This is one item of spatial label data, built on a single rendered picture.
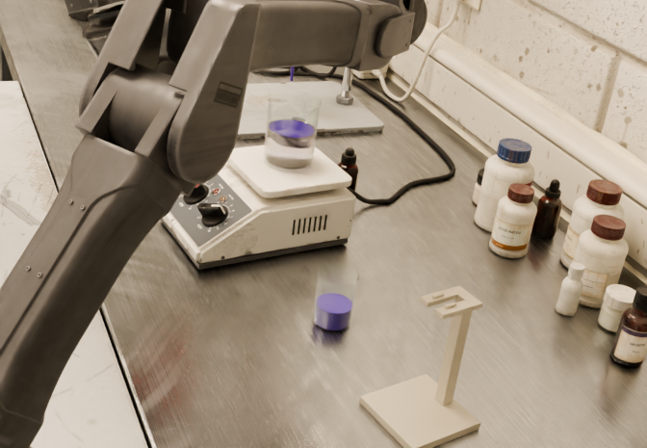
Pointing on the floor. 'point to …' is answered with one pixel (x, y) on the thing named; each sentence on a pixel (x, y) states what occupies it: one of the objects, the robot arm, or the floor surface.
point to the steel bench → (320, 346)
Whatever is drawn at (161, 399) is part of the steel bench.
